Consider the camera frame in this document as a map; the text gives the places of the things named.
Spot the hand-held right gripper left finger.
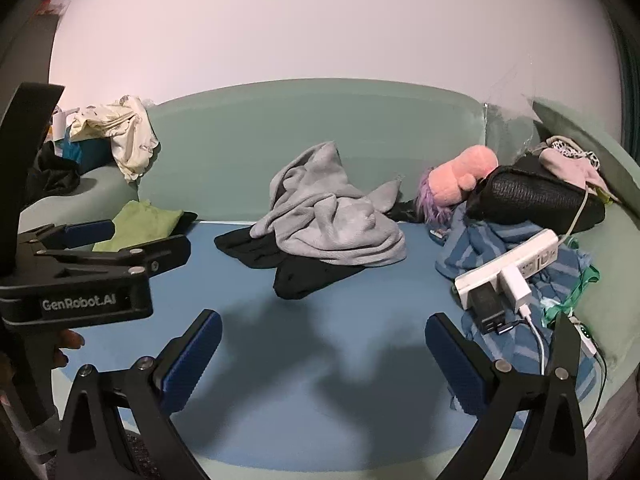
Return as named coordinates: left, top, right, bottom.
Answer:
left=54, top=309, right=223, bottom=480

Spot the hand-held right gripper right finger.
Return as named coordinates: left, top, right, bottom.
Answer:
left=424, top=311, right=590, bottom=480

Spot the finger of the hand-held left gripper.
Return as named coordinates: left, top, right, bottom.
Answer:
left=32, top=233, right=192, bottom=281
left=17, top=218, right=117, bottom=253

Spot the grey knit sweater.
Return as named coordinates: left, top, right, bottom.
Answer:
left=249, top=141, right=407, bottom=267

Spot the cream clothes pile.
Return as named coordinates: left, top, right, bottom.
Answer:
left=67, top=94, right=161, bottom=183

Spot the person's left hand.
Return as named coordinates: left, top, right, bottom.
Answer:
left=52, top=329, right=86, bottom=367

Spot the black charger plug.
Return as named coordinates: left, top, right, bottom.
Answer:
left=470, top=285, right=507, bottom=335

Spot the black crumpled cloth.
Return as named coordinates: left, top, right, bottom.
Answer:
left=25, top=142, right=81, bottom=206

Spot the teal garment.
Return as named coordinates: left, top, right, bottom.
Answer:
left=62, top=137, right=113, bottom=173

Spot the white charger plug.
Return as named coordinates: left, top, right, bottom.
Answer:
left=500, top=265, right=533, bottom=316

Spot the blue seat mat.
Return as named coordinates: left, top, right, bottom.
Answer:
left=50, top=220, right=591, bottom=461

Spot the blue striped cloth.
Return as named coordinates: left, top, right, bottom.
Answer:
left=434, top=205, right=596, bottom=401

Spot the white power strip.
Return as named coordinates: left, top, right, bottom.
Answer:
left=454, top=229, right=560, bottom=311

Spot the small white device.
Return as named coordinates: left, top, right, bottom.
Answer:
left=574, top=319, right=599, bottom=359

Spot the black garment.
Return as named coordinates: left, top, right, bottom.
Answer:
left=214, top=199, right=427, bottom=301

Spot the green ribbon cloth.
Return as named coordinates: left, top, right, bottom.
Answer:
left=542, top=265, right=601, bottom=331

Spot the black textured bag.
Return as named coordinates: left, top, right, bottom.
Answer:
left=466, top=155, right=606, bottom=235

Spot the pink plush toy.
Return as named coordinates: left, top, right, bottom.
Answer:
left=415, top=145, right=500, bottom=223

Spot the green sofa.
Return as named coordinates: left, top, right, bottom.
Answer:
left=20, top=77, right=640, bottom=461

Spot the dark grey cabinet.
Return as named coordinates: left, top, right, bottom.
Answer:
left=0, top=0, right=68, bottom=91

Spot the pink knit cloth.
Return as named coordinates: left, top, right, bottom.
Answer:
left=539, top=136, right=608, bottom=196

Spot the clear plastic sheet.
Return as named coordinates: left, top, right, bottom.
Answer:
left=482, top=67, right=546, bottom=157

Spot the white charger cable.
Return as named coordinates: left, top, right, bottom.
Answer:
left=520, top=310, right=551, bottom=376

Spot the grey power cable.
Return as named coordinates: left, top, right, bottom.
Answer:
left=559, top=185, right=592, bottom=242

